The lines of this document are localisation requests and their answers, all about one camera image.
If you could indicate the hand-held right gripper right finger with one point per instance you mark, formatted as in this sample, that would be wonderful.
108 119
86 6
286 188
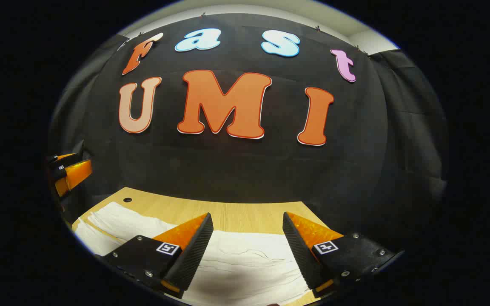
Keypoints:
298 250

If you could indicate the white jeans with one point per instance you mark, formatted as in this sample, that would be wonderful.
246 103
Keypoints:
245 259

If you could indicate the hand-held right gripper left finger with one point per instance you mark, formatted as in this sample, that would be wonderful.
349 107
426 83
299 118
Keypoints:
194 250

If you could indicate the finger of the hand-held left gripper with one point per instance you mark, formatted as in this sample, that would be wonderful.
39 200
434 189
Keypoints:
77 174
68 160

